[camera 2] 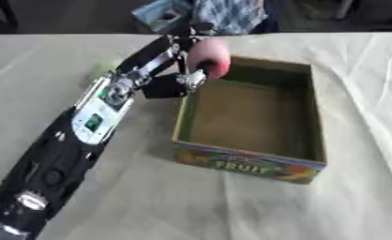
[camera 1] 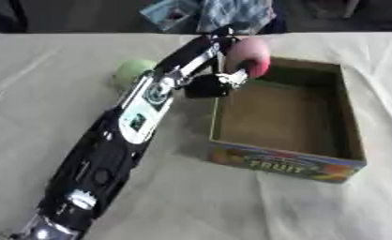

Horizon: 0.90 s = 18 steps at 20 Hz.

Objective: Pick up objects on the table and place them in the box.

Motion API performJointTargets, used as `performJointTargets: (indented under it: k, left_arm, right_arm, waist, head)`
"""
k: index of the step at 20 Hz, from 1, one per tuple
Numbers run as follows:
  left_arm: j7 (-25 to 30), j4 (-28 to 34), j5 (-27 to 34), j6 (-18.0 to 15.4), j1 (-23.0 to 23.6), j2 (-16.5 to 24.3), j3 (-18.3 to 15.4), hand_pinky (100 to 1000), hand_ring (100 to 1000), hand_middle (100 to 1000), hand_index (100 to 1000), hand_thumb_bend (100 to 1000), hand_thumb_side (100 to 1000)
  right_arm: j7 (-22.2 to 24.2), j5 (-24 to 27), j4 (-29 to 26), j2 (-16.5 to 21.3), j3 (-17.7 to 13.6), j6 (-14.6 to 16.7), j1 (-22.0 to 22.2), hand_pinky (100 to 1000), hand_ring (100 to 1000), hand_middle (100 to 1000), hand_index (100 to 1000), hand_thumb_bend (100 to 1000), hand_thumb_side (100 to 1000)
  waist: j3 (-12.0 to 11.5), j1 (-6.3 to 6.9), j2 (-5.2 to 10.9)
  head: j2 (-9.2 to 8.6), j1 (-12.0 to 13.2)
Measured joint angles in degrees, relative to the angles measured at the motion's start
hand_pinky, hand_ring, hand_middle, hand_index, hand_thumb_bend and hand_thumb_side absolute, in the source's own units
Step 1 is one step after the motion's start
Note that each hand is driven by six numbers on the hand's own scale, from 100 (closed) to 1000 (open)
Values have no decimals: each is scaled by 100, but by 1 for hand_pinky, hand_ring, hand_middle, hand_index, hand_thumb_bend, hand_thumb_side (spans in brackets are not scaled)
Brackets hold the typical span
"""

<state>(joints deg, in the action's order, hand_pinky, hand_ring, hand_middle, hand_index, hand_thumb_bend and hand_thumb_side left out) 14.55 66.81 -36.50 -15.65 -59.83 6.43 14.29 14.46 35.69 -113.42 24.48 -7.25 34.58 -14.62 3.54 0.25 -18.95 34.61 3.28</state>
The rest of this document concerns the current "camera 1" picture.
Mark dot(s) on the green toy apple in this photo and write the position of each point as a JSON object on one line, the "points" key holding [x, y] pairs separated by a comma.
{"points": [[132, 69]]}

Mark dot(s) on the person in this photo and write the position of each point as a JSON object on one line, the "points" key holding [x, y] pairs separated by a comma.
{"points": [[235, 14]]}

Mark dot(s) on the cardboard box with printed front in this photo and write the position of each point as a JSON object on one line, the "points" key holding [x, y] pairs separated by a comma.
{"points": [[281, 125]]}

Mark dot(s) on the pink toy peach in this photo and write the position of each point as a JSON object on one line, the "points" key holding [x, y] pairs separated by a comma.
{"points": [[249, 50]]}

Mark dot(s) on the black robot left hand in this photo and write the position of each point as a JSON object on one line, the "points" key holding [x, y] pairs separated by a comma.
{"points": [[189, 56]]}

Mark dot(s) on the pale blue bag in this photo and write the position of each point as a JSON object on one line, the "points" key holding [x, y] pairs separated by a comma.
{"points": [[169, 14]]}

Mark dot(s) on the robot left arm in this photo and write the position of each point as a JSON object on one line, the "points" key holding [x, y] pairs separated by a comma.
{"points": [[125, 125]]}

